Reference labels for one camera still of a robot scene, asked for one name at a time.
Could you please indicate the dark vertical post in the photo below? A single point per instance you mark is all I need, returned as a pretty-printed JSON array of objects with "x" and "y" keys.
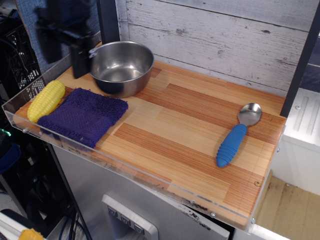
[{"x": 302, "y": 63}]

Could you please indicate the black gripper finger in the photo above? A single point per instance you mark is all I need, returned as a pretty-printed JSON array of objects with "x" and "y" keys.
[
  {"x": 50, "y": 47},
  {"x": 81, "y": 59}
]

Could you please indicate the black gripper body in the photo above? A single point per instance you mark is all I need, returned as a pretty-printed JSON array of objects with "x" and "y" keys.
[{"x": 64, "y": 21}]

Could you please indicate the white toy sink counter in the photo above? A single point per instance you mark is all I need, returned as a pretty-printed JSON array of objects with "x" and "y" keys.
[{"x": 297, "y": 157}]

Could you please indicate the black plastic crate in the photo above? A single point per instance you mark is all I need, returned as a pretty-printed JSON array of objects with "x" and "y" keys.
[{"x": 21, "y": 58}]

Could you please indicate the blue handled metal spoon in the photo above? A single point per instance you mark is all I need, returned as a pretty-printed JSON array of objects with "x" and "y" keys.
[{"x": 248, "y": 116}]

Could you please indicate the yellow toy corn cob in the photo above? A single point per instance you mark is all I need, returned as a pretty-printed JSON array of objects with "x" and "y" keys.
[{"x": 46, "y": 101}]

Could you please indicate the stainless steel bowl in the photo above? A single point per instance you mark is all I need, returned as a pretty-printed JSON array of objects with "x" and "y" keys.
[{"x": 121, "y": 69}]

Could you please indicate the purple towel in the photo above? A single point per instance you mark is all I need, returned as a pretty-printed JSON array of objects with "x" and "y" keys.
[{"x": 85, "y": 116}]

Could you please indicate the stainless steel toy fridge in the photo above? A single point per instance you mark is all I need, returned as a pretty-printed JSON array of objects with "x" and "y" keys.
[{"x": 125, "y": 200}]

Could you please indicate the yellow object bottom left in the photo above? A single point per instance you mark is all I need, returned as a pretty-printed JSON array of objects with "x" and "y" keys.
[{"x": 30, "y": 234}]

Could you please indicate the clear acrylic table guard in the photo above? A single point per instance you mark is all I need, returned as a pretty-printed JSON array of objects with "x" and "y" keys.
[{"x": 168, "y": 139}]

